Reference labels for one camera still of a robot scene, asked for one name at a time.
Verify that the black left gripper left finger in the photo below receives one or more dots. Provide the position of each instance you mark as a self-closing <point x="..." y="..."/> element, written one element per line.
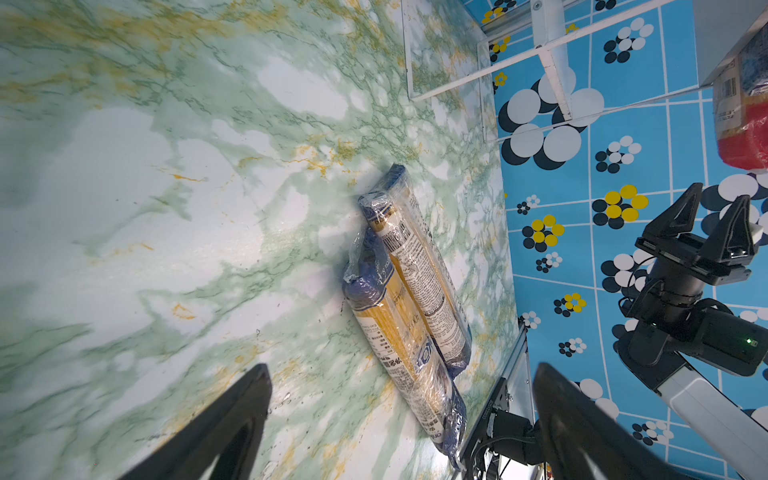
<point x="223" y="440"/>

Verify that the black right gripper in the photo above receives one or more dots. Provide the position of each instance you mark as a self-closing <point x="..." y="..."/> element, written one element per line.
<point x="724" y="255"/>

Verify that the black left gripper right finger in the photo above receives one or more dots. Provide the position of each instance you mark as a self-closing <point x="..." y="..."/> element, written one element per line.
<point x="580" y="441"/>

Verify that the red spaghetti bag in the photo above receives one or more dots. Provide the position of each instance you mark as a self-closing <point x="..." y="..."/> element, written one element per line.
<point x="740" y="107"/>

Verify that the dark blue clear spaghetti bag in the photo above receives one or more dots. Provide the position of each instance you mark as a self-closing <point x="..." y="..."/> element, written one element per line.
<point x="390" y="320"/>

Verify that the clear striped spaghetti bag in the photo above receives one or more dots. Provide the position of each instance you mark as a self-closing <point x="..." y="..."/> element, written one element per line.
<point x="391" y="209"/>

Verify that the white two-tier shelf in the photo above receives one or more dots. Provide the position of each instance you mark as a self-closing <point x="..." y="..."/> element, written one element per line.
<point x="743" y="19"/>

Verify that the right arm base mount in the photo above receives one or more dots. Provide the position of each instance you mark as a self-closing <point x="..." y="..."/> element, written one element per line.
<point x="503" y="434"/>

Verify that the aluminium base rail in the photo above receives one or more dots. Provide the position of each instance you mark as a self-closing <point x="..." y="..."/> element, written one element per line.
<point x="516" y="377"/>

